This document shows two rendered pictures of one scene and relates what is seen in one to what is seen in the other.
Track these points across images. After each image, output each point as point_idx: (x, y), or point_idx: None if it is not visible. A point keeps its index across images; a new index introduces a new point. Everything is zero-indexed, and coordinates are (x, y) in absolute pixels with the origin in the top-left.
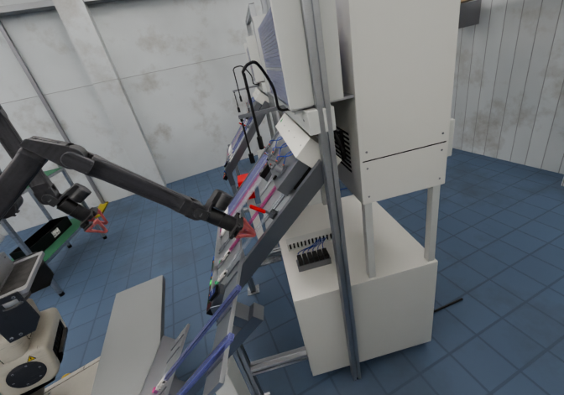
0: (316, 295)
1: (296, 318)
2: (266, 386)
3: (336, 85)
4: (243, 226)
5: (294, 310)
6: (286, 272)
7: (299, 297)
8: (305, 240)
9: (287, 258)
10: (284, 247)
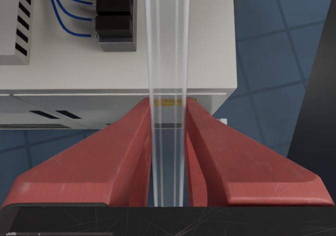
0: (234, 25)
1: (86, 135)
2: (184, 206)
3: None
4: (332, 201)
5: (69, 136)
6: (103, 93)
7: (227, 71)
8: None
9: (60, 76)
10: (1, 78)
